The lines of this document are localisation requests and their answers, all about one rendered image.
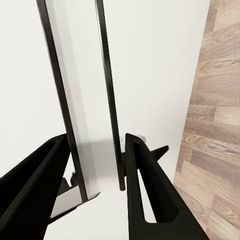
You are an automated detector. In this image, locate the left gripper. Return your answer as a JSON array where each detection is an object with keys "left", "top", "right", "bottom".
[{"left": 121, "top": 145, "right": 169, "bottom": 177}]

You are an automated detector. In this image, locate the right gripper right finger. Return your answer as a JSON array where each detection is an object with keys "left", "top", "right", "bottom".
[{"left": 125, "top": 133, "right": 210, "bottom": 240}]

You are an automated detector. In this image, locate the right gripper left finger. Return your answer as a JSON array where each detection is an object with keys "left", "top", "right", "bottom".
[{"left": 0, "top": 133, "right": 71, "bottom": 240}]

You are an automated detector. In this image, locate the hardback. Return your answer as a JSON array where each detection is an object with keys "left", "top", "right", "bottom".
[{"left": 36, "top": 0, "right": 126, "bottom": 203}]

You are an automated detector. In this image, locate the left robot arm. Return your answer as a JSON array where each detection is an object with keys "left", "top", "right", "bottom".
[{"left": 48, "top": 135, "right": 169, "bottom": 225}]

